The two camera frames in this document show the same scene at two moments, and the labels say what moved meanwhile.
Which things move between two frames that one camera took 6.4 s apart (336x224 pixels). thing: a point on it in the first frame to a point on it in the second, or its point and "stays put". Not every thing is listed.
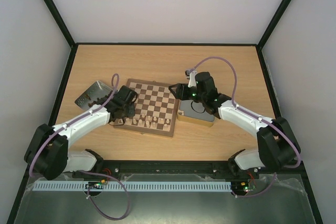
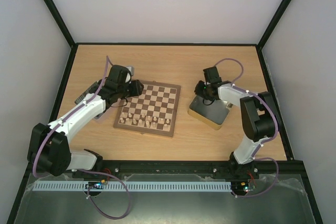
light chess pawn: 128,121 stays put
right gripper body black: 184,92 to 200,90
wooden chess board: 156,110 stays put
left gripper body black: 129,112 to 133,92
